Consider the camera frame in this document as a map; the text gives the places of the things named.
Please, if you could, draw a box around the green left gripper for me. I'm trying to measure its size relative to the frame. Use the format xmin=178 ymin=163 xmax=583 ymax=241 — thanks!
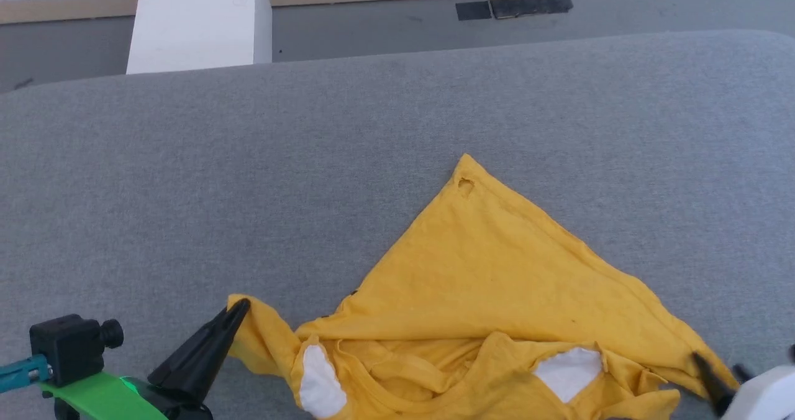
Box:
xmin=40 ymin=298 xmax=252 ymax=420

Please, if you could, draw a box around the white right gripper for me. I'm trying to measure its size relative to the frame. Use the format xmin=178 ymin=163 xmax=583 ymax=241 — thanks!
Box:
xmin=692 ymin=351 xmax=795 ymax=420

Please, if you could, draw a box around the yellow shirt with white patches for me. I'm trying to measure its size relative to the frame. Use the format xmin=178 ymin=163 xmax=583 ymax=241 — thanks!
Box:
xmin=226 ymin=152 xmax=740 ymax=420

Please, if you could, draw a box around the white rectangular box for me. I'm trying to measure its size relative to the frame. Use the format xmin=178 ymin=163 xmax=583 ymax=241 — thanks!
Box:
xmin=125 ymin=0 xmax=273 ymax=75

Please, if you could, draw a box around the long black floor mat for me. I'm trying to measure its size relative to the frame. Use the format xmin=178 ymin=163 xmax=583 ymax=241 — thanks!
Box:
xmin=490 ymin=0 xmax=574 ymax=19

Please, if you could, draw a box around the small black floor mat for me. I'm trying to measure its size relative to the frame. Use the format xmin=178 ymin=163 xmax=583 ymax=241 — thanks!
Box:
xmin=455 ymin=0 xmax=493 ymax=22

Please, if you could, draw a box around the left arm cable teal plug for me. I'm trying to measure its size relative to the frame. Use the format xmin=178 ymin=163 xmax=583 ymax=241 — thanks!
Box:
xmin=0 ymin=354 xmax=51 ymax=395

